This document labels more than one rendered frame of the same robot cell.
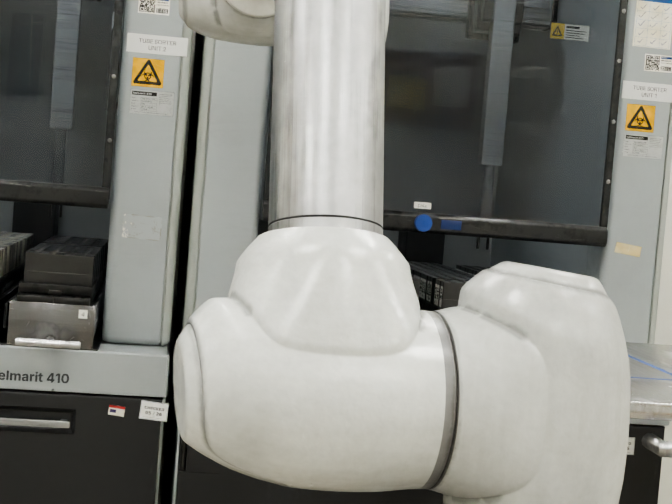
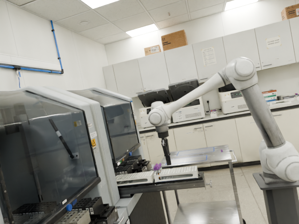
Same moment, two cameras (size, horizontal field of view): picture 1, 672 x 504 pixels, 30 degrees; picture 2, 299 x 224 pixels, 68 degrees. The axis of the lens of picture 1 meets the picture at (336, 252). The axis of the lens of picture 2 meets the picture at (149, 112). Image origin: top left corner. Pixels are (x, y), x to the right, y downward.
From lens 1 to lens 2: 1.93 m
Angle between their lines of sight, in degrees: 67
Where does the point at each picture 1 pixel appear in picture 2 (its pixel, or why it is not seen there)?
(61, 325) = (114, 217)
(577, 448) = not seen: hidden behind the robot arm
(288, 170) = (280, 135)
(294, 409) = not seen: outside the picture
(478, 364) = not seen: hidden behind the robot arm
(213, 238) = (111, 177)
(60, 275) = (98, 206)
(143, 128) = (96, 157)
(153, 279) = (107, 194)
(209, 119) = (103, 149)
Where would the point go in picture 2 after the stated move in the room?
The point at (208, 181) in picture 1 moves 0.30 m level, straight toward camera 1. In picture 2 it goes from (107, 164) to (149, 158)
